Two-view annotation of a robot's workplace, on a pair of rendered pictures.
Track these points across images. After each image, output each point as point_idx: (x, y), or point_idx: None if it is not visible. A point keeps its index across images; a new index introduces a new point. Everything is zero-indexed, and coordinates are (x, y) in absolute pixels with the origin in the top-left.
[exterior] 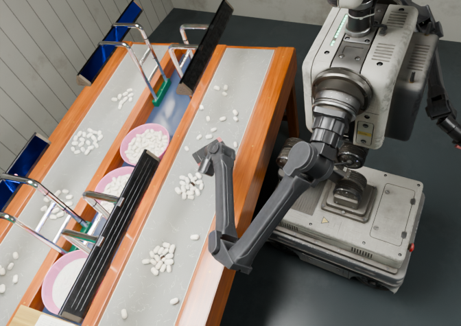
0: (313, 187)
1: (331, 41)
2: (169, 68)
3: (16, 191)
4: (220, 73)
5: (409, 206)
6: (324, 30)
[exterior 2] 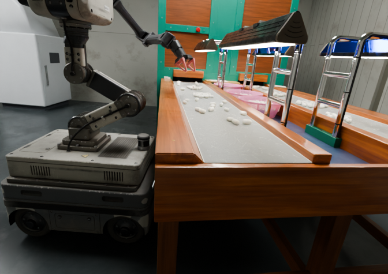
0: None
1: None
2: (357, 142)
3: (268, 53)
4: (265, 135)
5: (32, 144)
6: None
